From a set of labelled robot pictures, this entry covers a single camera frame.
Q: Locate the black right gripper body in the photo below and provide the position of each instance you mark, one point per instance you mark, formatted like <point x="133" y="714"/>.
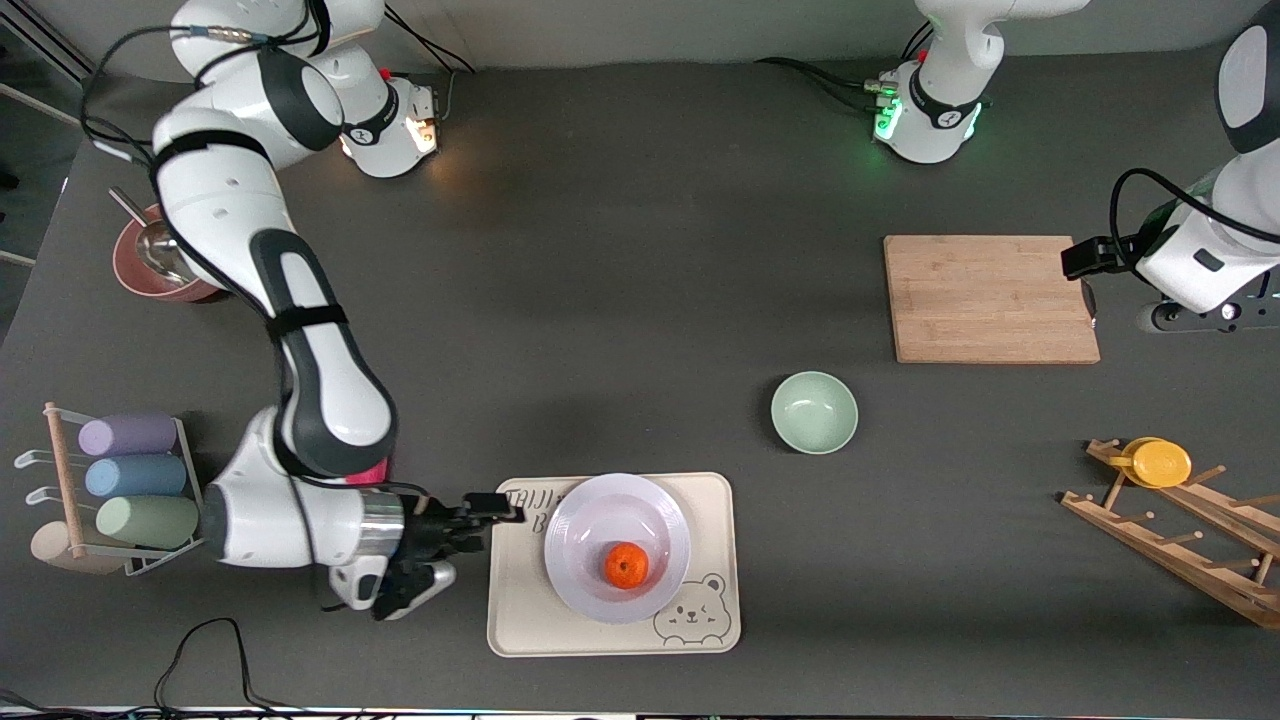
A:
<point x="432" y="531"/>

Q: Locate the pale lavender round plate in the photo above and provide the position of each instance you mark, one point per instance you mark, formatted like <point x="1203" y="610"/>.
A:
<point x="600" y="520"/>

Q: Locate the orange fruit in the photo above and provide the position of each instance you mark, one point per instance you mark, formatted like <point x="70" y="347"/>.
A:
<point x="627" y="566"/>

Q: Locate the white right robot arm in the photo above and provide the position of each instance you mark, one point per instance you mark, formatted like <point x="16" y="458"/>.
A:
<point x="320" y="390"/>

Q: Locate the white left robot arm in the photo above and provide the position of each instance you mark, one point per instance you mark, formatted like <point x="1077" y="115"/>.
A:
<point x="935" y="120"/>

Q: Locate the pink folded cloth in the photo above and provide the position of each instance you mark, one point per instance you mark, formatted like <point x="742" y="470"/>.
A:
<point x="372" y="472"/>

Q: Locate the beige bear print tray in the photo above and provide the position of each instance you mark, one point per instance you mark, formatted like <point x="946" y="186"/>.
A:
<point x="520" y="610"/>

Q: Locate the wooden cutting board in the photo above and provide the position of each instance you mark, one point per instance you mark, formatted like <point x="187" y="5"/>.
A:
<point x="980" y="300"/>

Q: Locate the yellow cup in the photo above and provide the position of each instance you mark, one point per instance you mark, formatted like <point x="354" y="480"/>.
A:
<point x="1160" y="464"/>

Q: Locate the green cup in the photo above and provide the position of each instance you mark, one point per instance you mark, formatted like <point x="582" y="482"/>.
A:
<point x="148" y="521"/>

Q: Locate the wooden peg drying rack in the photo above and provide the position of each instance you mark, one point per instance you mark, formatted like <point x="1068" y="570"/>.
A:
<point x="1170" y="555"/>

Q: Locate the blue cup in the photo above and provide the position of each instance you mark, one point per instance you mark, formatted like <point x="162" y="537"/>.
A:
<point x="136" y="476"/>

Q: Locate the light green bowl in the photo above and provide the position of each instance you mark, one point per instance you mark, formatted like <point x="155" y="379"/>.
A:
<point x="814" y="413"/>

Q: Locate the purple cup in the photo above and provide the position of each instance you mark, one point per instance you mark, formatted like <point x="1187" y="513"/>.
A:
<point x="128" y="435"/>

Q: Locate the wooden rack rod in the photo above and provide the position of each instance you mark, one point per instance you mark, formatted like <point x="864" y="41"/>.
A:
<point x="63" y="470"/>

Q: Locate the beige cup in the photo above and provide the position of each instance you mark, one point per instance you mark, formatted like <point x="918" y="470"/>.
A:
<point x="55" y="550"/>

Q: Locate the metal scoop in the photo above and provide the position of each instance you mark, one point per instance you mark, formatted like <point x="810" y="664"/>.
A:
<point x="155" y="250"/>

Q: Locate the pink bowl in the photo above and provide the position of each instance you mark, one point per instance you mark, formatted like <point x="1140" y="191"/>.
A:
<point x="135" y="270"/>

